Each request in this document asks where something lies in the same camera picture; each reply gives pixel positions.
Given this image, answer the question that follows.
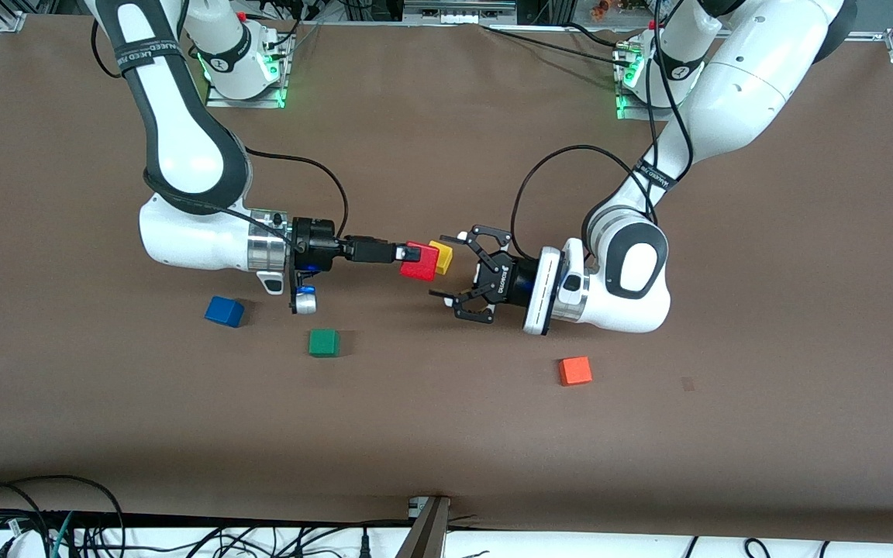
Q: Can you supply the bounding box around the red wooden block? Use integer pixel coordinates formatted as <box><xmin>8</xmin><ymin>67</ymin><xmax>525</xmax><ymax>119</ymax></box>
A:
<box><xmin>399</xmin><ymin>242</ymin><xmax>441</xmax><ymax>281</ymax></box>

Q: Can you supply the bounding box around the orange wooden block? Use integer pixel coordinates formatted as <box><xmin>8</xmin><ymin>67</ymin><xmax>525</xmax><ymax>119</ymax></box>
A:
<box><xmin>558</xmin><ymin>356</ymin><xmax>593</xmax><ymax>387</ymax></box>

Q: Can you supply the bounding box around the blue wooden block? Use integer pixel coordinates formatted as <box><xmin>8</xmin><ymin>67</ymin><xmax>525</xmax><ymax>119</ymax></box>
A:
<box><xmin>204</xmin><ymin>295</ymin><xmax>246</xmax><ymax>329</ymax></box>

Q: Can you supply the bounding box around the brown table cover sheet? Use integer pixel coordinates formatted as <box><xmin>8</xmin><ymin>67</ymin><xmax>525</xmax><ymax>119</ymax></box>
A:
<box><xmin>0</xmin><ymin>14</ymin><xmax>893</xmax><ymax>543</ymax></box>

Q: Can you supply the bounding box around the grey power strip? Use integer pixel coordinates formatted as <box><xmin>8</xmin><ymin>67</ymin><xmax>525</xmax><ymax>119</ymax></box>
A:
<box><xmin>404</xmin><ymin>0</ymin><xmax>517</xmax><ymax>24</ymax></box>

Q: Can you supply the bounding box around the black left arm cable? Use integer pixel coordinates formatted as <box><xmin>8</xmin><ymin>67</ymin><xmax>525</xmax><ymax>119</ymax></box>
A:
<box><xmin>510</xmin><ymin>0</ymin><xmax>697</xmax><ymax>260</ymax></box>

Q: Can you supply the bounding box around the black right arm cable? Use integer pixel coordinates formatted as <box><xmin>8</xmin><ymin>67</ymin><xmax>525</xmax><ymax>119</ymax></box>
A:
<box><xmin>90</xmin><ymin>0</ymin><xmax>350</xmax><ymax>253</ymax></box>

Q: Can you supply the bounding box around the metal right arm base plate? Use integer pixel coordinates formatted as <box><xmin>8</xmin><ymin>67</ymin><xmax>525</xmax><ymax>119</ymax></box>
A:
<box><xmin>205</xmin><ymin>35</ymin><xmax>289</xmax><ymax>109</ymax></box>

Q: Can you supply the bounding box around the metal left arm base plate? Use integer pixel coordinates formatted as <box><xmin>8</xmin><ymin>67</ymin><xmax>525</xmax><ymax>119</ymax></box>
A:
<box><xmin>615</xmin><ymin>39</ymin><xmax>699</xmax><ymax>122</ymax></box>

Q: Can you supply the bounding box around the black cable to arm base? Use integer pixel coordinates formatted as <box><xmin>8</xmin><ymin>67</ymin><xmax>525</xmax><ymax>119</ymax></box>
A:
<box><xmin>481</xmin><ymin>23</ymin><xmax>633</xmax><ymax>67</ymax></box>

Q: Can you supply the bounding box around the grey camera stand bracket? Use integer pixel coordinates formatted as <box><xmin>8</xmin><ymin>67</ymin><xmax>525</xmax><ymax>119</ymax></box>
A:
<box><xmin>396</xmin><ymin>496</ymin><xmax>451</xmax><ymax>558</ymax></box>

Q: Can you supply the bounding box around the black looped floor cable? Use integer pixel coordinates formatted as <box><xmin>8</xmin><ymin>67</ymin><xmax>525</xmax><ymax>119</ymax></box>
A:
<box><xmin>0</xmin><ymin>475</ymin><xmax>126</xmax><ymax>558</ymax></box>

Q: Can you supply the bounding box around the teal cable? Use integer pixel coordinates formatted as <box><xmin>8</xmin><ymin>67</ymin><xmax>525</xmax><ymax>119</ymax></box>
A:
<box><xmin>50</xmin><ymin>511</ymin><xmax>75</xmax><ymax>558</ymax></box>

